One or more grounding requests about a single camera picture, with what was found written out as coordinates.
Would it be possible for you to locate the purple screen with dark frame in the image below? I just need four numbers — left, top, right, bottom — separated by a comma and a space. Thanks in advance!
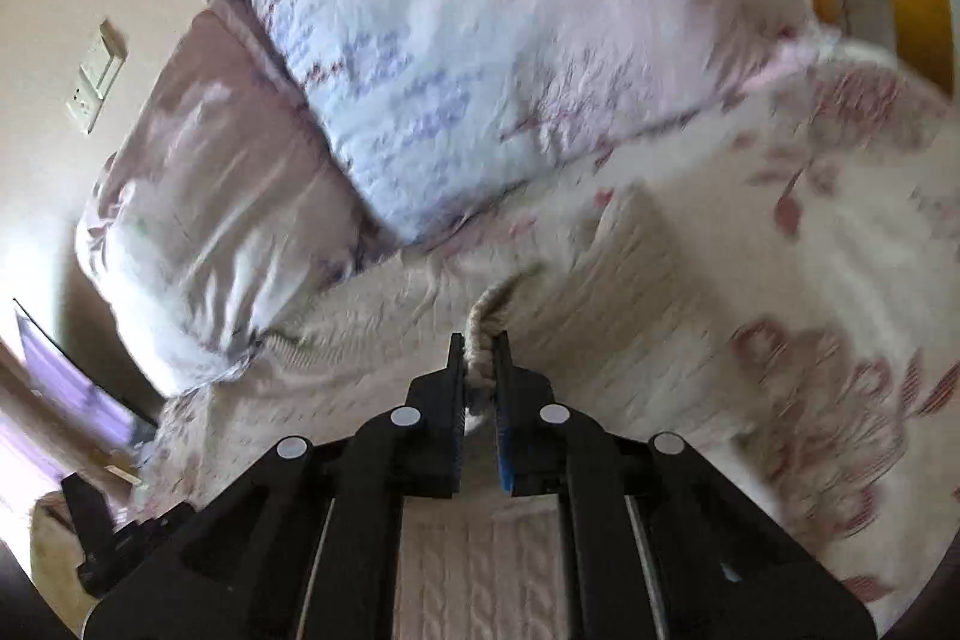
12, 299, 160, 432

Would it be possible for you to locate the white wall switch plate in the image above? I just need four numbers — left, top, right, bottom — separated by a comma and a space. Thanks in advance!
63, 17, 129, 136

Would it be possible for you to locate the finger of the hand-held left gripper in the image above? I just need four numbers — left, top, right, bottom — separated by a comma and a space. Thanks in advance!
60, 473, 197, 600

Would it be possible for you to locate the cream cable knit sweater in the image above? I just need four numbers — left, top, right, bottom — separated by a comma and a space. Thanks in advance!
159, 212, 758, 640

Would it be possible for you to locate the mauve floral pillow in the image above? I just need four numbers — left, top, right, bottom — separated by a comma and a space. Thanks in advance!
73, 0, 402, 395

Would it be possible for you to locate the white floral pillow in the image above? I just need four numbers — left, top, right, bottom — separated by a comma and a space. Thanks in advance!
223, 0, 822, 245

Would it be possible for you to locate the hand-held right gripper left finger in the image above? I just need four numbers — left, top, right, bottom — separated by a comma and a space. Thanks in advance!
81, 332, 466, 640

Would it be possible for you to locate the floral bed sheet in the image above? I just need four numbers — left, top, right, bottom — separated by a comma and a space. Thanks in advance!
450, 29, 960, 611

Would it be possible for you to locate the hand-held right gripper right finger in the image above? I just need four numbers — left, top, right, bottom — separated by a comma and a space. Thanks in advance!
490, 330, 877, 640

